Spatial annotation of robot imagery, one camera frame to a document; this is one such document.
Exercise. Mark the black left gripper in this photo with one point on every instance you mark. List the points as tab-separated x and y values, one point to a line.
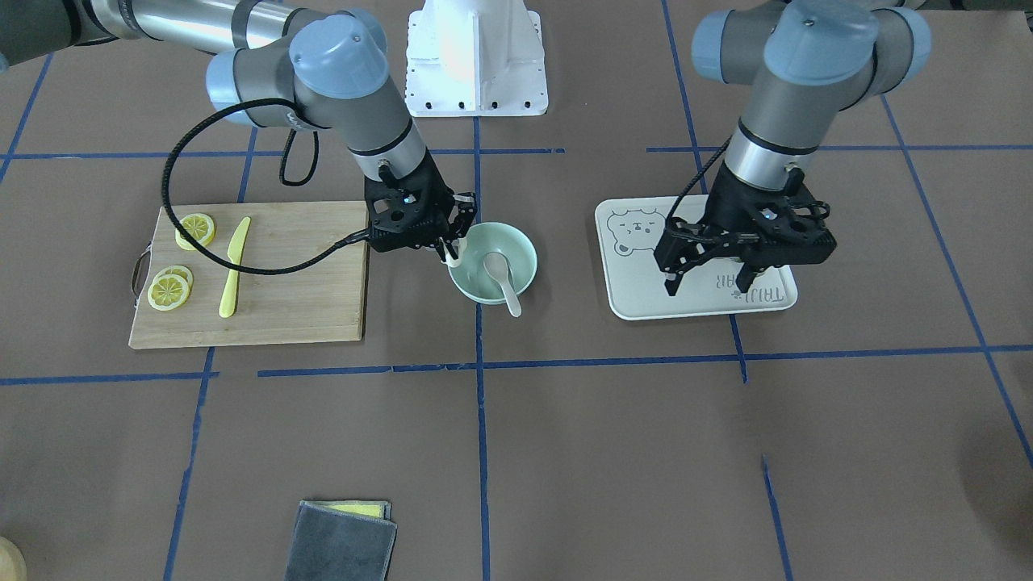
728	203

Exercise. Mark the mint green bowl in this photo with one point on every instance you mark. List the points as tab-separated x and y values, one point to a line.
495	237

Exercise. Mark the lemon slice front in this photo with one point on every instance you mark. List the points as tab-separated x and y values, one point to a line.
168	292

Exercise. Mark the lemon slice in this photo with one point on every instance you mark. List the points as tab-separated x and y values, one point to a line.
179	270
200	226
168	292

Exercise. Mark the white steamed bun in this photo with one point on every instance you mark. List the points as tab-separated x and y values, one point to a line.
454	252

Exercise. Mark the yellow plastic knife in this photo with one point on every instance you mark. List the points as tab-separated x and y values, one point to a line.
228	300

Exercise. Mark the lemon slice top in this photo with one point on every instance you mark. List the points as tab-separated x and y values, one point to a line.
200	226

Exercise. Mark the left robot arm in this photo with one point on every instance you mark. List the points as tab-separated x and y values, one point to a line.
805	61

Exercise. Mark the bamboo cutting board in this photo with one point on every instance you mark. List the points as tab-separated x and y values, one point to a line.
323	303

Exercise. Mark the cream plastic spoon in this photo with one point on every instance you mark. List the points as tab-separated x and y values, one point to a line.
498	268

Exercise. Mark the cream bear tray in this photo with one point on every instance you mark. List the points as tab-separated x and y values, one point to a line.
628	231

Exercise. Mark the yellow sponge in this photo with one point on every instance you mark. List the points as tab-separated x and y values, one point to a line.
372	509

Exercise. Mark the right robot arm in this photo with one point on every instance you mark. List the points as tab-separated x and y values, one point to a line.
280	65

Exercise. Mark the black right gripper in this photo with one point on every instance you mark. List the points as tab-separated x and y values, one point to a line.
437	196

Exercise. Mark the lemon slice behind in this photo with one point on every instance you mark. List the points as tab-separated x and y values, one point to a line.
179	270

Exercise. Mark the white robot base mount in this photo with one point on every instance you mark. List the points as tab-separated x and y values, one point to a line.
475	59

